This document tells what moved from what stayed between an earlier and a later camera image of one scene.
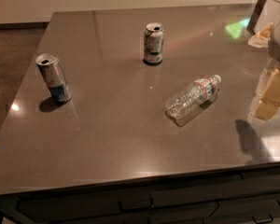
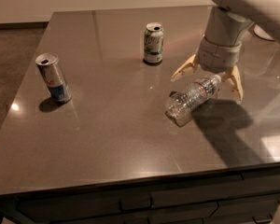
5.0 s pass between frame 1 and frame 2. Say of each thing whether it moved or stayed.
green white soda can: stayed
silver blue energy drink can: stayed
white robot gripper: moved
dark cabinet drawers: stayed
